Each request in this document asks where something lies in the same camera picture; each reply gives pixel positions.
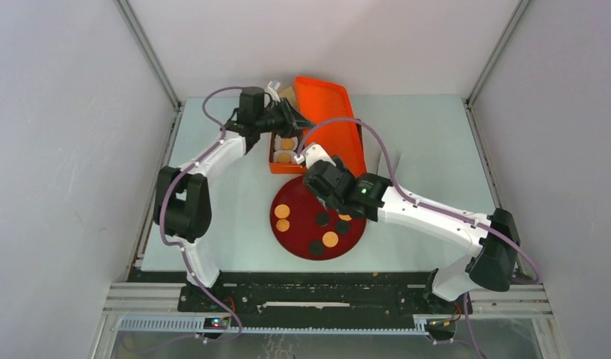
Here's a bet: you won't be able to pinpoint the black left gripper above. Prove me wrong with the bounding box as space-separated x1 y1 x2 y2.
257 98 316 140

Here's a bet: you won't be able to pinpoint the orange cookie box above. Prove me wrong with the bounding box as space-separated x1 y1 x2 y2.
268 132 305 174

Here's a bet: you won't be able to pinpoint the orange box lid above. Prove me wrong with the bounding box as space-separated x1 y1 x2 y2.
293 76 366 177

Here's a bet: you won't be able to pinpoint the dark red round plate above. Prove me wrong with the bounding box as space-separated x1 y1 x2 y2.
269 176 366 261

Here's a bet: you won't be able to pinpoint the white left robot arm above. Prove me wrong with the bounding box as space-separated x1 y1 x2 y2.
153 81 314 312

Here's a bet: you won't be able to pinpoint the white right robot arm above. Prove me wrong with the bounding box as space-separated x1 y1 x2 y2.
298 154 519 313

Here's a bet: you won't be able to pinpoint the white paper cupcake liner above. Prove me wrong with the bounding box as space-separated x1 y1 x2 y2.
272 150 295 164
274 136 298 151

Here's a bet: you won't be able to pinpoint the beige cloth bag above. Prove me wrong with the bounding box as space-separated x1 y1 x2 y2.
277 86 298 109

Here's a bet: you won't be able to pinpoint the dark chocolate round cookie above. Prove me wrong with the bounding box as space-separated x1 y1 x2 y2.
334 220 351 235
315 212 331 227
308 241 326 257

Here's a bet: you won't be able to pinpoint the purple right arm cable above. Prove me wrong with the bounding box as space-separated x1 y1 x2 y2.
295 117 543 359

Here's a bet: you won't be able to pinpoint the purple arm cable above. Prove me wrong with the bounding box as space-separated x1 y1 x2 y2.
295 117 543 359
159 86 247 343

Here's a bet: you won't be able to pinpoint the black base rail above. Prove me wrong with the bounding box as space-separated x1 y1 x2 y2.
177 272 472 330

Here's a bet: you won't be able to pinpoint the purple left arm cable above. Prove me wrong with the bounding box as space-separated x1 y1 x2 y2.
159 86 247 343

